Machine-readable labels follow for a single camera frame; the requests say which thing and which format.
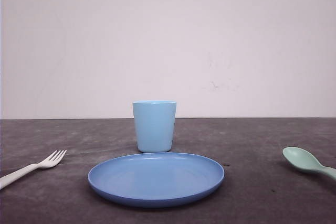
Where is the white plastic fork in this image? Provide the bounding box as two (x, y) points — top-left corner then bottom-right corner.
(1, 150), (67, 189)

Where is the mint green plastic spoon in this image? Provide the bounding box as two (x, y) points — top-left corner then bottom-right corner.
(282, 146), (335, 180)

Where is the blue plastic plate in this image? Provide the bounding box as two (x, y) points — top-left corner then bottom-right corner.
(88, 152), (225, 208)

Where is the light blue plastic cup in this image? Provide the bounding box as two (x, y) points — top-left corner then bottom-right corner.
(132, 100), (176, 153)

